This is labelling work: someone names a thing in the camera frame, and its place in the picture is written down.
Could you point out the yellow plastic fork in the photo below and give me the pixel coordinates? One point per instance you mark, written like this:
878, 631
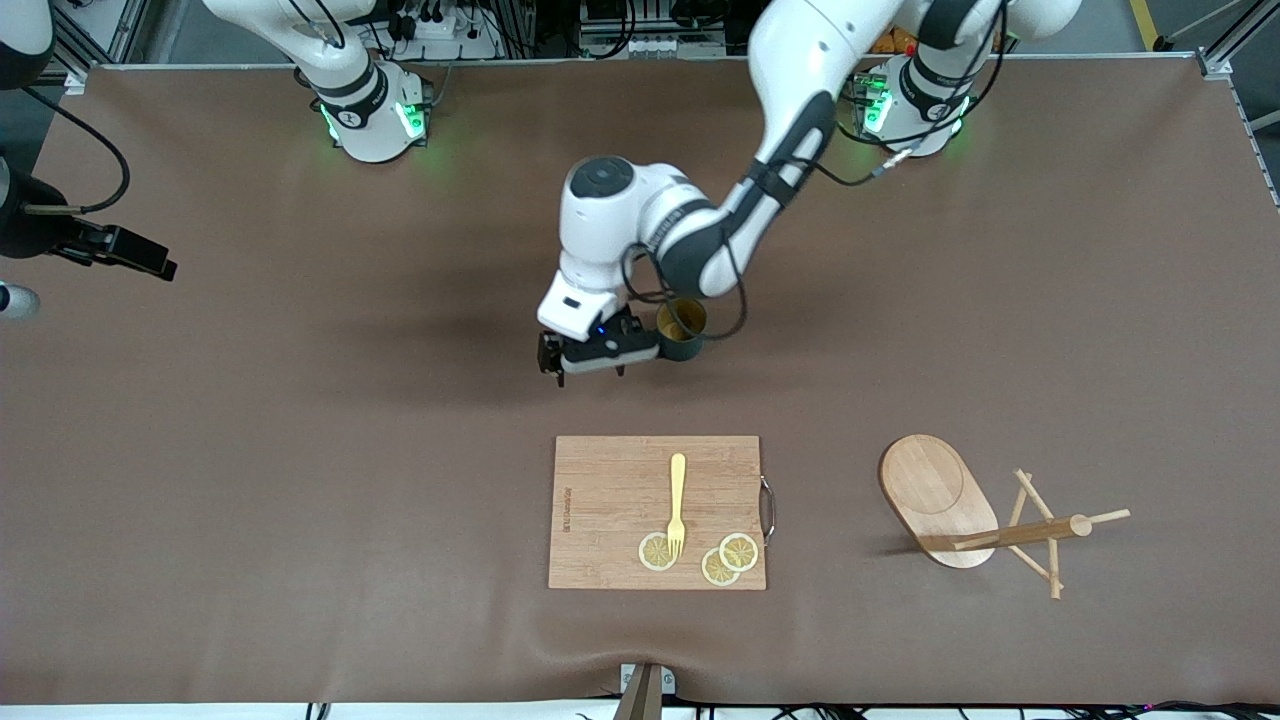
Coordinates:
678, 480

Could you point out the white electronics box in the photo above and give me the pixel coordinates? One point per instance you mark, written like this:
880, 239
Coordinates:
650, 45

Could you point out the aluminium frame post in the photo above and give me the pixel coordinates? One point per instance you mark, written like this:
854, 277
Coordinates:
1215, 65
75, 50

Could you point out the white power strip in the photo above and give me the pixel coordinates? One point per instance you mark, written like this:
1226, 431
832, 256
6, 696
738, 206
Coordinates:
460, 40

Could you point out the wooden mug tree rack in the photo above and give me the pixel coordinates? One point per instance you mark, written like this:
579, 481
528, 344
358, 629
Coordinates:
935, 490

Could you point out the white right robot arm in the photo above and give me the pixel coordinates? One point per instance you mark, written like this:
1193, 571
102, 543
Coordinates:
370, 110

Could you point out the lemon slice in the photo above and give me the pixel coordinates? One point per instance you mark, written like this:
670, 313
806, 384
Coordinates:
742, 552
714, 572
652, 553

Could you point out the metal table bracket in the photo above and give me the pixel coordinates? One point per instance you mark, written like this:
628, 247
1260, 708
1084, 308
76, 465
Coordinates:
645, 695

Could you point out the orange snack bags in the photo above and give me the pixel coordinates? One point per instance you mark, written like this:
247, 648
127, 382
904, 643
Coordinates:
895, 40

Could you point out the brown table mat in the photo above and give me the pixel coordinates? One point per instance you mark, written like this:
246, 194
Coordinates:
300, 450

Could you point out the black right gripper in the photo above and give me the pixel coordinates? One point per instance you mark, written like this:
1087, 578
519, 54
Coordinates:
30, 228

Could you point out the wooden cutting board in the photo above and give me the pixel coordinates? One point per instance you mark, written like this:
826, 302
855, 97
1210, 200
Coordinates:
610, 500

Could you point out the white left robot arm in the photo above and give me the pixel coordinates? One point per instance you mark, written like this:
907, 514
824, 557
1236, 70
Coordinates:
800, 60

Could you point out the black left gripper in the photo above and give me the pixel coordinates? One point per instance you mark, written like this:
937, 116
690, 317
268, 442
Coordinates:
551, 356

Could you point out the dark teal mug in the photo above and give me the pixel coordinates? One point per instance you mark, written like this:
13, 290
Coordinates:
682, 348

